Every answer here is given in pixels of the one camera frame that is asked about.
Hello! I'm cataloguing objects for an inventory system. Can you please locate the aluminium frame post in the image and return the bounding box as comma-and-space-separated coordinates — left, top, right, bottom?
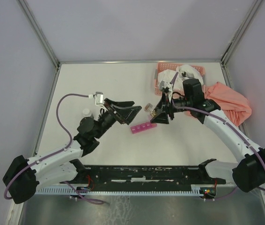
16, 0, 60, 68
221, 0, 264, 67

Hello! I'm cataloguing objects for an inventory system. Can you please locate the white cap pill bottle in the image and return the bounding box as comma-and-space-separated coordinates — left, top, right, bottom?
82, 108, 93, 118

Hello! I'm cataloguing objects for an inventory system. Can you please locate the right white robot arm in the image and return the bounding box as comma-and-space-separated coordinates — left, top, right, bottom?
151, 78, 265, 193

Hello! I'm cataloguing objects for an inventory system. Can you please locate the salmon pink cloth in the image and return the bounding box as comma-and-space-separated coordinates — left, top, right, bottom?
203, 82, 252, 126

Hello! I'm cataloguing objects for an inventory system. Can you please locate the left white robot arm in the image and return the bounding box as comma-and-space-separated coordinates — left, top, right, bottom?
2, 98, 142, 204

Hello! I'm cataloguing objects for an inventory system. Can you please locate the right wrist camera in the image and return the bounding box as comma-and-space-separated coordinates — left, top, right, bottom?
158, 80, 173, 97

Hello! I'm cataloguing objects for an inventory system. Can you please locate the right aluminium frame post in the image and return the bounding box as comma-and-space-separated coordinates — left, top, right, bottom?
221, 0, 264, 67

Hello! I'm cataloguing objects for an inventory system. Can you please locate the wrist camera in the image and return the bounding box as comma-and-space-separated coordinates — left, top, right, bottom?
158, 80, 173, 97
93, 91, 104, 108

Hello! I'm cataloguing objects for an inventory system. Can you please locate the pink weekly pill organizer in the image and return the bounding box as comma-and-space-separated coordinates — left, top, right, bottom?
130, 122, 157, 134

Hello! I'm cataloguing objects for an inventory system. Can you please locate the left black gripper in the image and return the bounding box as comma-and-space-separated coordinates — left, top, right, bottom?
95, 98, 142, 139

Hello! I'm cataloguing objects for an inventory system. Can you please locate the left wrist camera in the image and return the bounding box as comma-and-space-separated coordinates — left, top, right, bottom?
93, 91, 104, 108

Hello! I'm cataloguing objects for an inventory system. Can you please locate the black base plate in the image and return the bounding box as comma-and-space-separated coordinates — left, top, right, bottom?
68, 165, 226, 192

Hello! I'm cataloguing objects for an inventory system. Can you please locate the pink plastic basket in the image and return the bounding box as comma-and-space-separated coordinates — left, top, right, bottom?
154, 62, 206, 96

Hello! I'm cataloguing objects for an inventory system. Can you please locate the white slotted cable duct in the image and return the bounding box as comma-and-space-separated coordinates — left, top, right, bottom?
35, 185, 206, 195

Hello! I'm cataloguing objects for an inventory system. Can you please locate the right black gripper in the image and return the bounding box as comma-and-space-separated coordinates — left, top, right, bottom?
150, 91, 192, 125

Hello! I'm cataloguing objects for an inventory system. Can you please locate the amber pill bottle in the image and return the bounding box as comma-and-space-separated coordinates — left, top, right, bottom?
144, 103, 156, 118

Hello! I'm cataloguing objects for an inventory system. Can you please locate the left aluminium frame post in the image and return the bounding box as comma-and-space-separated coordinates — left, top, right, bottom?
16, 0, 60, 68

